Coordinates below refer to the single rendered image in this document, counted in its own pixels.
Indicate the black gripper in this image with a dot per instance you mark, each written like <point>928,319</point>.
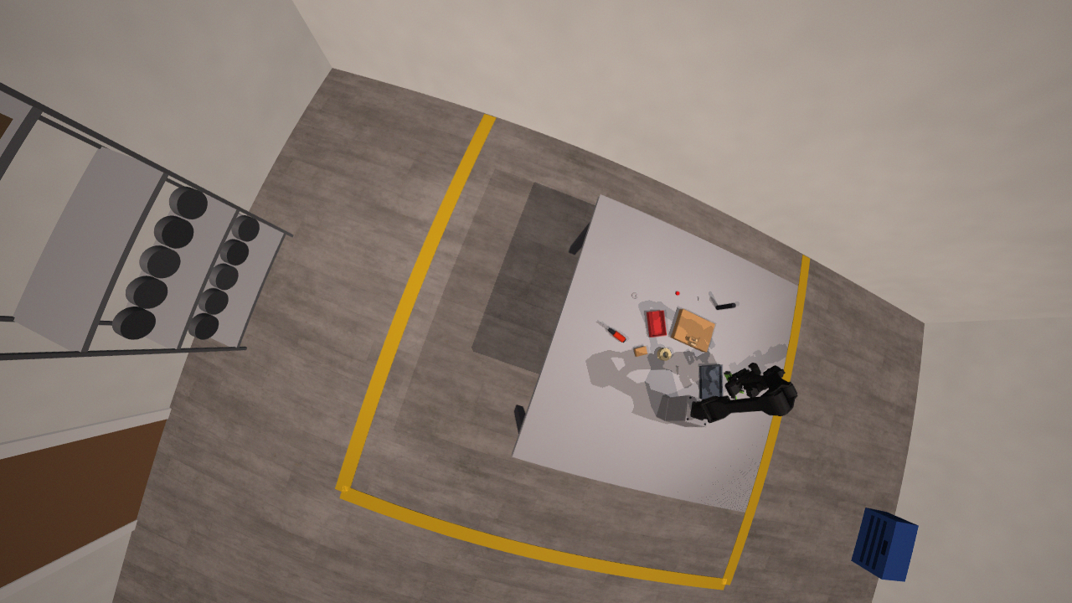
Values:
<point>737,382</point>

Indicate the red open tray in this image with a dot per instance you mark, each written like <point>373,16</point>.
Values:
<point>656,324</point>

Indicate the red-handled screwdriver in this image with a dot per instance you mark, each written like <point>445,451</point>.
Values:
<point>616,334</point>

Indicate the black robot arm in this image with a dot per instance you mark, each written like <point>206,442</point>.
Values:
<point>776,401</point>

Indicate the light wooden board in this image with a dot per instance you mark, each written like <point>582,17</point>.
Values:
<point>691,325</point>

